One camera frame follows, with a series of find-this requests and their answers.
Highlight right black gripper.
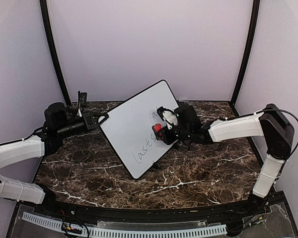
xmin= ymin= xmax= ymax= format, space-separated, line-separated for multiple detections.
xmin=155 ymin=124 xmax=192 ymax=145

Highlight red whiteboard eraser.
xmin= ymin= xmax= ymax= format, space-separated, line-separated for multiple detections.
xmin=152 ymin=123 xmax=162 ymax=133

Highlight white whiteboard with black frame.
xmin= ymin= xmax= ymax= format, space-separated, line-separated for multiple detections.
xmin=100 ymin=79 xmax=178 ymax=179

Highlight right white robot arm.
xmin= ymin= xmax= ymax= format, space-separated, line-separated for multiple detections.
xmin=152 ymin=104 xmax=297 ymax=215

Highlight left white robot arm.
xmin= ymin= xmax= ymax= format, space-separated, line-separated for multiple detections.
xmin=0 ymin=102 xmax=109 ymax=216

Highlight black whiteboard stand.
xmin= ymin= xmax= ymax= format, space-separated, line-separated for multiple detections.
xmin=152 ymin=143 xmax=179 ymax=170

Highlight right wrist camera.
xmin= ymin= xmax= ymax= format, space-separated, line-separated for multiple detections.
xmin=157 ymin=107 xmax=178 ymax=129

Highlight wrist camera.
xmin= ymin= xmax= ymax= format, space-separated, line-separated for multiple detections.
xmin=157 ymin=107 xmax=178 ymax=129
xmin=75 ymin=91 xmax=87 ymax=117

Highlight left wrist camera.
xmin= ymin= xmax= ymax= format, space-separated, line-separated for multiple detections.
xmin=75 ymin=91 xmax=87 ymax=117

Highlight white slotted cable duct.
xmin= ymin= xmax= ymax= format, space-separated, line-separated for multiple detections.
xmin=22 ymin=212 xmax=227 ymax=238

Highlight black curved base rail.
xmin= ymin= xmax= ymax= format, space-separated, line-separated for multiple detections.
xmin=29 ymin=197 xmax=271 ymax=224

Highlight left black frame post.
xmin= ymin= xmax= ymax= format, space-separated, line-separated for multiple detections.
xmin=39 ymin=0 xmax=72 ymax=106

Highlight black frame post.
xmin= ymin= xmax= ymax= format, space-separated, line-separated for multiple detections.
xmin=230 ymin=0 xmax=260 ymax=108
xmin=39 ymin=0 xmax=72 ymax=106

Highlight right black frame post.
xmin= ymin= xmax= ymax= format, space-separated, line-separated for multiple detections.
xmin=230 ymin=0 xmax=260 ymax=108

